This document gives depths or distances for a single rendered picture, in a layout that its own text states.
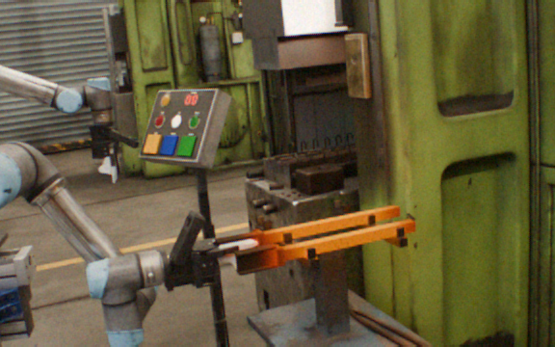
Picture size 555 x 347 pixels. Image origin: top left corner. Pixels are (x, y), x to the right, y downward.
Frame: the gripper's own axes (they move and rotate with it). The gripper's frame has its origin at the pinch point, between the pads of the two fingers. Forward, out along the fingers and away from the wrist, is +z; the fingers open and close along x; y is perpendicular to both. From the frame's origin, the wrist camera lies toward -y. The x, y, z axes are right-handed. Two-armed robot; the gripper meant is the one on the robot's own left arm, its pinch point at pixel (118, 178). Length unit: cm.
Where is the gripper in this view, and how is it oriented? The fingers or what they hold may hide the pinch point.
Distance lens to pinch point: 227.3
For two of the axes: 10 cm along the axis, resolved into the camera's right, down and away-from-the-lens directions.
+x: 1.7, 2.0, -9.7
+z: 0.9, 9.7, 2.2
